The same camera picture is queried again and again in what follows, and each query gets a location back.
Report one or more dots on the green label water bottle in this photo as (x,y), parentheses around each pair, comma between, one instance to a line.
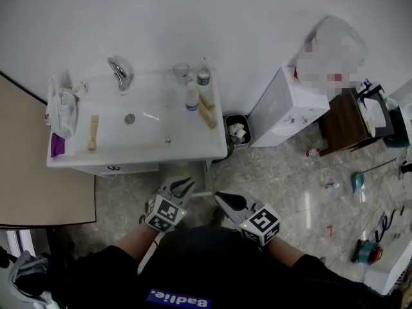
(203,79)

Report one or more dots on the metal sink drain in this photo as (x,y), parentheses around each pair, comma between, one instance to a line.
(129,118)

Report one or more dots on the white vanity cabinet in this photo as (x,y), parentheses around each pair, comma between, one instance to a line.
(135,169)

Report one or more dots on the clear glass cup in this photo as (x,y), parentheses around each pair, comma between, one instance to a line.
(181,72)

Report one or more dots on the teal and red tool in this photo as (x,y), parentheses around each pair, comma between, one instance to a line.
(367,251)

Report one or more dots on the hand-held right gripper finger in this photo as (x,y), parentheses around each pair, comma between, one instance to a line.
(231,217)
(251,201)

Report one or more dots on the chrome faucet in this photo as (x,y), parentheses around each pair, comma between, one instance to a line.
(120,72)

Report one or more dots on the beige board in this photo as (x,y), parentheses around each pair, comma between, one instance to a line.
(35,172)

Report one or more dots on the white sink basin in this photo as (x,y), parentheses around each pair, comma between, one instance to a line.
(128,140)

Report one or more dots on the large clear water jug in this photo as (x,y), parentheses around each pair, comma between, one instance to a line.
(334,53)

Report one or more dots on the person's left forearm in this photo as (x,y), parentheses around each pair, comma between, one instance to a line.
(135,243)

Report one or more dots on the red cap spray bottle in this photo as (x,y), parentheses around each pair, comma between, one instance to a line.
(312,153)

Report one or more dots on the purple cloth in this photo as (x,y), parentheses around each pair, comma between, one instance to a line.
(58,145)

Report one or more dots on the white appliance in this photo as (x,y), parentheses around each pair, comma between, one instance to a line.
(404,108)

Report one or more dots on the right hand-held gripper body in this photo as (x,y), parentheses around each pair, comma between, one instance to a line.
(262,224)

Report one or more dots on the white plastic bag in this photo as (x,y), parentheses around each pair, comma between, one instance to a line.
(62,108)

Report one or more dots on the dark trash bin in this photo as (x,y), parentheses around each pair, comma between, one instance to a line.
(238,132)

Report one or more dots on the blue label water bottle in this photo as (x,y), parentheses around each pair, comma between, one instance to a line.
(192,100)

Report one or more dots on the person's black shirt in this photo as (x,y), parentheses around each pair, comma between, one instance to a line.
(209,269)

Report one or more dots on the short beige tube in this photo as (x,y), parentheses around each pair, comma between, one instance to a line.
(207,101)

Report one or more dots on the black tray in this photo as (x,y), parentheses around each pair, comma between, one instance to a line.
(387,127)

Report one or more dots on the yellow-green sponge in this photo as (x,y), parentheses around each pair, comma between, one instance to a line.
(186,172)

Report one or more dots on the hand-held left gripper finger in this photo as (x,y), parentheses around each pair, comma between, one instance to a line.
(169,185)
(185,196)

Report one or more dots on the brown wooden side table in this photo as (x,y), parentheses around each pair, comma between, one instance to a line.
(341,124)

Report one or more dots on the green bucket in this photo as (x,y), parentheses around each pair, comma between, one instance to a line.
(399,138)

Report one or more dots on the wooden brush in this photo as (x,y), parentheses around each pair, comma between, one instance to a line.
(93,132)

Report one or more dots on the white water dispenser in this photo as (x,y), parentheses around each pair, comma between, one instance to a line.
(289,108)

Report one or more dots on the person's black shoe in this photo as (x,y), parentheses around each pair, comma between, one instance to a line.
(218,216)

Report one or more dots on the grey cloth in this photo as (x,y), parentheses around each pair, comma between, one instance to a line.
(29,275)

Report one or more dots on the small white cup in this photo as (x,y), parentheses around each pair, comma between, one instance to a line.
(80,88)

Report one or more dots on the person's right forearm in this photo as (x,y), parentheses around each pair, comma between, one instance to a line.
(283,251)

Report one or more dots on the small clear bottle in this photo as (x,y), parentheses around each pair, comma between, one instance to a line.
(331,185)

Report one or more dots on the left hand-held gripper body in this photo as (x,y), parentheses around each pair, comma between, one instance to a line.
(165,212)

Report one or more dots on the teal dustpan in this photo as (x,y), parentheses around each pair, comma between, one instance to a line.
(357,182)

